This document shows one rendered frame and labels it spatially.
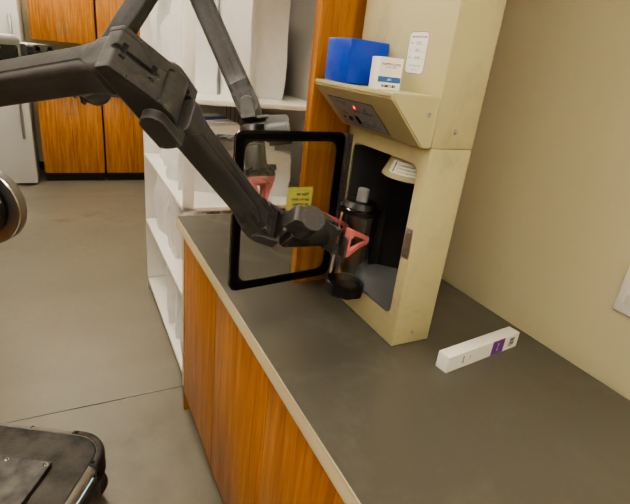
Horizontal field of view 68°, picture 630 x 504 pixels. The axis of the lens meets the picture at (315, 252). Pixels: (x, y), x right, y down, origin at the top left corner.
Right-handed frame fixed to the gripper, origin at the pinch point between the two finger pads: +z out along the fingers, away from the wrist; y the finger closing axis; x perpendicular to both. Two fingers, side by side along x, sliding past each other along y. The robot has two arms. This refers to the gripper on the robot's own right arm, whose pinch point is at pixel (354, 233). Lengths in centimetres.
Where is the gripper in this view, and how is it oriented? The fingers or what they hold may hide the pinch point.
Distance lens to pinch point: 113.6
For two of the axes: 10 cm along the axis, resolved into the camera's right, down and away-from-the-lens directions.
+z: 8.6, -0.4, 5.1
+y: -4.8, -3.9, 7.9
